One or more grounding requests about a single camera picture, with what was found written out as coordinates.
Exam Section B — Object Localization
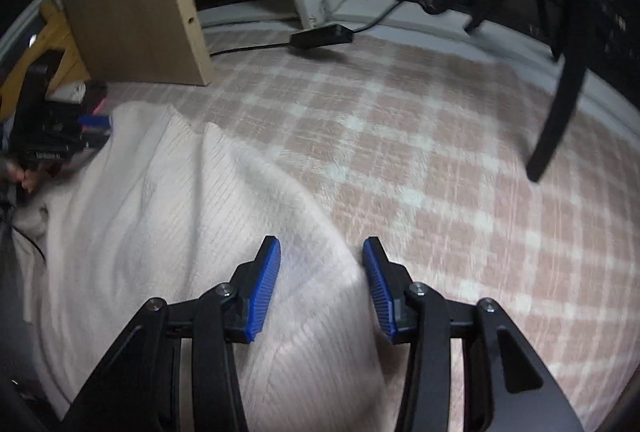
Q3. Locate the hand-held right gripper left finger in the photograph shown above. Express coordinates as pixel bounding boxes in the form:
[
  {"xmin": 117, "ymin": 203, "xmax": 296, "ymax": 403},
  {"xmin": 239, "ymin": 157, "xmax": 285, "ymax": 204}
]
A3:
[{"xmin": 65, "ymin": 236, "xmax": 282, "ymax": 432}]

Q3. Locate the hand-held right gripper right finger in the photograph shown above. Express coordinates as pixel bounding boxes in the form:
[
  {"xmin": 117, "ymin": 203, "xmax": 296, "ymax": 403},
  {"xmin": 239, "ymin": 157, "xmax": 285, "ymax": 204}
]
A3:
[{"xmin": 362, "ymin": 236, "xmax": 586, "ymax": 432}]

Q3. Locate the black power adapter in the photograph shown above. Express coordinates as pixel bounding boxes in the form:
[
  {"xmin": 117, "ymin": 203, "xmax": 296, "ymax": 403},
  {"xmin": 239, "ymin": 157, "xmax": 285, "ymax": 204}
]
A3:
[{"xmin": 290, "ymin": 24, "xmax": 355, "ymax": 48}]

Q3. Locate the black power cable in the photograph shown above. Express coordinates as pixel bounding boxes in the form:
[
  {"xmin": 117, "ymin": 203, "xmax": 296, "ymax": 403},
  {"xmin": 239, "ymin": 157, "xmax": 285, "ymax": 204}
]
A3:
[{"xmin": 209, "ymin": 0, "xmax": 431, "ymax": 58}]

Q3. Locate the thin black cable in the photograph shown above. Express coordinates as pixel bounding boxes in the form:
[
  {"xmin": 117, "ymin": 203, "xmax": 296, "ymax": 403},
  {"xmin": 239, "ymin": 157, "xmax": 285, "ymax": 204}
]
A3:
[{"xmin": 0, "ymin": 199, "xmax": 48, "ymax": 263}]

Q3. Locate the person's left hand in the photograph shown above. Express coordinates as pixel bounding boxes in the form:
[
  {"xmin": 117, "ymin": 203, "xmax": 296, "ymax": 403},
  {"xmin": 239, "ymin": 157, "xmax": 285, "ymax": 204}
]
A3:
[{"xmin": 5, "ymin": 159, "xmax": 41, "ymax": 193}]

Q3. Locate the cream knit sweater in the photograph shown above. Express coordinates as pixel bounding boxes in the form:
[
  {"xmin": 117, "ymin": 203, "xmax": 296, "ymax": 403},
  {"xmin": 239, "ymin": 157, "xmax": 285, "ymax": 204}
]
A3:
[{"xmin": 12, "ymin": 102, "xmax": 396, "ymax": 432}]

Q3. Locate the yellow wooden headboard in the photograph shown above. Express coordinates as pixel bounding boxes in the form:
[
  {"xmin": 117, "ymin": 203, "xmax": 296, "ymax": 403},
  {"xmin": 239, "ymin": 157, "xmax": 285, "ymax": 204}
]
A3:
[{"xmin": 0, "ymin": 0, "xmax": 93, "ymax": 120}]

